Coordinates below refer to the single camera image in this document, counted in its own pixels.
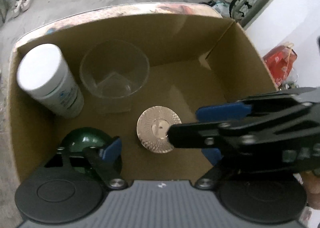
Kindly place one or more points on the large cardboard box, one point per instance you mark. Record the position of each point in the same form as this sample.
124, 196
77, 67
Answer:
187, 42

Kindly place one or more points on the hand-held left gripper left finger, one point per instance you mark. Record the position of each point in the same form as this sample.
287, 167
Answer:
110, 149

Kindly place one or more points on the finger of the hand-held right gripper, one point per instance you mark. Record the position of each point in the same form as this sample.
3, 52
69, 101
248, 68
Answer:
225, 114
195, 134

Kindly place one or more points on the dark jar with gold lid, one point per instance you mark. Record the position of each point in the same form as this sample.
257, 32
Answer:
152, 130

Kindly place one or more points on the white plastic bag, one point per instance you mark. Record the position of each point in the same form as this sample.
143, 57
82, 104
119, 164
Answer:
221, 7

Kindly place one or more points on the white plastic bottle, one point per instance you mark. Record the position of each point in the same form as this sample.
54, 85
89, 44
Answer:
47, 75

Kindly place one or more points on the white shoe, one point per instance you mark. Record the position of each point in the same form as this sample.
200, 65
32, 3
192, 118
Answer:
27, 1
18, 8

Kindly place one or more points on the red orange plastic bag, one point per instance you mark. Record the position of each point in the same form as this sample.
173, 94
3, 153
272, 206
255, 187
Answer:
278, 64

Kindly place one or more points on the clear glass cup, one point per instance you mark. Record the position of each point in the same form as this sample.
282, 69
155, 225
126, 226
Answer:
115, 72

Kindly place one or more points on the round dark green jar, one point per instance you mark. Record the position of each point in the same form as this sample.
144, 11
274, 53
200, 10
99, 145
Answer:
82, 139

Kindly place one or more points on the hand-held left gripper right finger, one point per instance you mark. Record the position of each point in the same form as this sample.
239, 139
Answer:
211, 156

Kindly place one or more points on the person's right hand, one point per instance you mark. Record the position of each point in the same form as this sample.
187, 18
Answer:
312, 188

